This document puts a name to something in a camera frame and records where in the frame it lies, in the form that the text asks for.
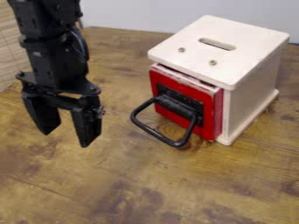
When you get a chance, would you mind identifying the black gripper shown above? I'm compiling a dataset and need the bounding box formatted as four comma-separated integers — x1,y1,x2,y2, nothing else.
16,32,104,148

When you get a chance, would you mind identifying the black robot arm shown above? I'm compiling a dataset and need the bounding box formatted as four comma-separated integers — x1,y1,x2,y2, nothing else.
7,0,103,147

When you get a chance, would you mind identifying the red drawer front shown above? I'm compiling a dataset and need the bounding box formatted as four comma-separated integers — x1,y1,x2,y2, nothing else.
149,63,224,141

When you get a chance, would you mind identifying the white wooden drawer box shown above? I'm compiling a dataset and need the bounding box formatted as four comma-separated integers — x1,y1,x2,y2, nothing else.
148,15,290,145

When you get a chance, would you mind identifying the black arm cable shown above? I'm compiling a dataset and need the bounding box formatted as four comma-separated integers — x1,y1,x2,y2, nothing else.
68,26,91,63

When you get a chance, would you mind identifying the black metal drawer handle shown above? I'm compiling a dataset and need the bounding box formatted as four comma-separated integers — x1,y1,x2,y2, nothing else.
131,94,203,148

